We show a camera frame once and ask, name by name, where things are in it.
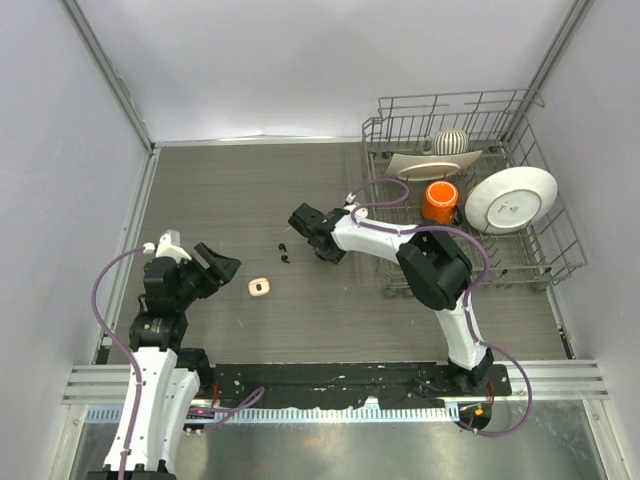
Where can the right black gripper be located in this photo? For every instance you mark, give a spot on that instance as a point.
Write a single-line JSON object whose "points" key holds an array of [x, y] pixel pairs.
{"points": [[334, 257]]}

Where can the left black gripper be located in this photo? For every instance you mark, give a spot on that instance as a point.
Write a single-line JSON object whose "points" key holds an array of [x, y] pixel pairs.
{"points": [[219, 271]]}

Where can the beige earbud charging case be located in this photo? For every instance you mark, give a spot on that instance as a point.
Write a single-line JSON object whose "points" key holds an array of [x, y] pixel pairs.
{"points": [[259, 287]]}

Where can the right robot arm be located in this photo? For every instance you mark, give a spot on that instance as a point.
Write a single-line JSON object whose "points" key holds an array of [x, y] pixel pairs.
{"points": [[437, 272]]}

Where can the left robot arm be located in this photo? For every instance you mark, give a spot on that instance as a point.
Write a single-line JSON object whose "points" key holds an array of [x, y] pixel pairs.
{"points": [[164, 378]]}

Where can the white square plate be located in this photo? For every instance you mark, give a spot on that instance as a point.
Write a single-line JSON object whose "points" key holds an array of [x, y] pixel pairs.
{"points": [[429, 167]]}

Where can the orange mug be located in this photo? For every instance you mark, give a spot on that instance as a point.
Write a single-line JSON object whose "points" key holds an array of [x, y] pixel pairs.
{"points": [[440, 202]]}

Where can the striped ceramic mug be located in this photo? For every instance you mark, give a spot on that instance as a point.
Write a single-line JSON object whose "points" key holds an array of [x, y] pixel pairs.
{"points": [[451, 141]]}

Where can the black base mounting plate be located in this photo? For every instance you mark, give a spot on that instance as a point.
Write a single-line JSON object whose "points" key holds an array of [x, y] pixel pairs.
{"points": [[338, 386]]}

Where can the white round plate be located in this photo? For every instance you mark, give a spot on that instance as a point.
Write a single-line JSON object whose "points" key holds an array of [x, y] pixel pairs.
{"points": [[510, 200]]}

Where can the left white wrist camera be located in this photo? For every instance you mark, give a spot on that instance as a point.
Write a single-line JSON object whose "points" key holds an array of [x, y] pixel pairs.
{"points": [[168, 246]]}

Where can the grey wire dish rack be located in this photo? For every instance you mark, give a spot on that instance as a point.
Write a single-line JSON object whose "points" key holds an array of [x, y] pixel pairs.
{"points": [[540, 254]]}

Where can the white slotted cable duct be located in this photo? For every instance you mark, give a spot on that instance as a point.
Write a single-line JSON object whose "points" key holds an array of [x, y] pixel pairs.
{"points": [[369, 413]]}

